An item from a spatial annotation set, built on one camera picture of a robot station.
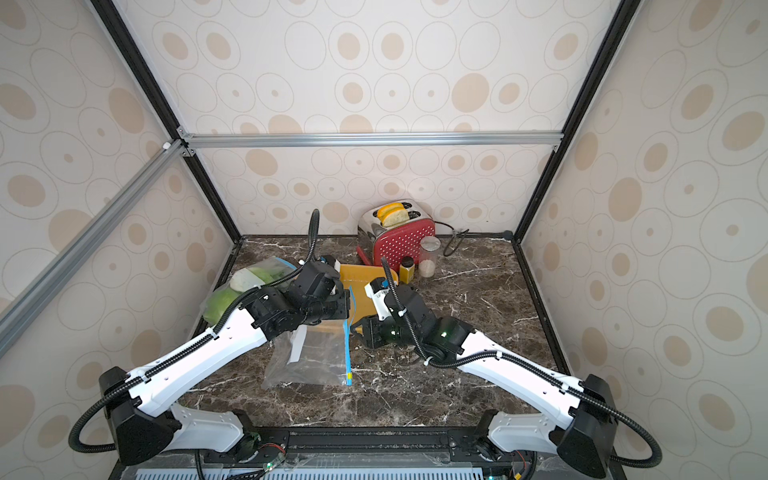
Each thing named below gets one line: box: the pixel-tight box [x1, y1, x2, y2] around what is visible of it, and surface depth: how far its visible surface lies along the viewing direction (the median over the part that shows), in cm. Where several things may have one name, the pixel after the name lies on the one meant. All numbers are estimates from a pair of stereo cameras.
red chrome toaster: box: [356, 200, 436, 275], surface depth 102 cm
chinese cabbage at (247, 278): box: [230, 267, 289, 292], surface depth 98 cm
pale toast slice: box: [382, 210, 410, 227], surface depth 101 cm
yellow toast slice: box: [377, 202, 405, 224], surface depth 102 cm
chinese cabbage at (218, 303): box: [203, 287, 243, 326], surface depth 95 cm
